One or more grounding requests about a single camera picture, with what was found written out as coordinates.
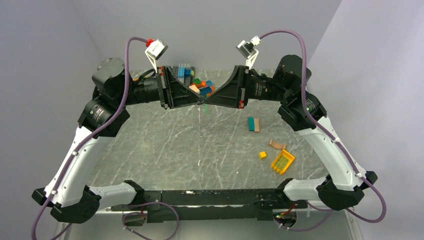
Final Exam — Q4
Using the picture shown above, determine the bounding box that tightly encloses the small yellow brick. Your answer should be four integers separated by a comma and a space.
258, 151, 267, 160

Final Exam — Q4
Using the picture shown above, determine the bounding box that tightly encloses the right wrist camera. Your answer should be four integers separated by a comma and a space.
236, 35, 261, 69

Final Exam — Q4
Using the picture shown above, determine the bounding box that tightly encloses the yellow window brick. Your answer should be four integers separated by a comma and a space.
270, 149, 295, 175

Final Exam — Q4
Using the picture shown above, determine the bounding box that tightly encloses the blue brick stack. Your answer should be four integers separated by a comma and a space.
176, 63, 195, 79

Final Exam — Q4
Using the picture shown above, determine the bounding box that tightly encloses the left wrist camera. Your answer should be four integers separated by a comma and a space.
144, 38, 168, 72

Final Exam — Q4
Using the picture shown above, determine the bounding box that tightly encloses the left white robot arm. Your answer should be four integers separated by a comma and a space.
32, 57, 204, 224

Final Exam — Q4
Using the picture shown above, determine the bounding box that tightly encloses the dark grey brick baseplate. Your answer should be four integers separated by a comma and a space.
172, 66, 195, 86

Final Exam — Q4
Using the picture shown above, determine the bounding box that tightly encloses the black base frame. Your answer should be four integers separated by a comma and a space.
109, 188, 309, 223

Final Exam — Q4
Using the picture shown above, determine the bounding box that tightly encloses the green key tag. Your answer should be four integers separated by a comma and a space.
204, 104, 209, 115

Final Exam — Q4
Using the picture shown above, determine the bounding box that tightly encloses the tan curved brick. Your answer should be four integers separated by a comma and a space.
268, 139, 287, 150

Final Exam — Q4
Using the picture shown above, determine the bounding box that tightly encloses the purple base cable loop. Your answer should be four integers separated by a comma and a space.
121, 202, 181, 240

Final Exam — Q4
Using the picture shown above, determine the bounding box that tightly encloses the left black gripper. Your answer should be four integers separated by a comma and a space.
116, 65, 205, 109

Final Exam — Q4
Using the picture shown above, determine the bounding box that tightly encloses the colourful brick cluster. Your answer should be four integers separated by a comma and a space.
189, 78, 215, 97

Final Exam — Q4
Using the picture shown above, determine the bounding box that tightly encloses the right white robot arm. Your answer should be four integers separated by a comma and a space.
205, 55, 378, 211

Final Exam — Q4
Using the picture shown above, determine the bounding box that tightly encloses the teal and tan brick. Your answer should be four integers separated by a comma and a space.
247, 117, 260, 133

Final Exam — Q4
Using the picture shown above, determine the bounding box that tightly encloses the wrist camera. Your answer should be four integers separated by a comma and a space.
236, 35, 261, 69
144, 38, 168, 72

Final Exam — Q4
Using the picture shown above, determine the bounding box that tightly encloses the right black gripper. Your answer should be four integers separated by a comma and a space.
205, 64, 291, 109

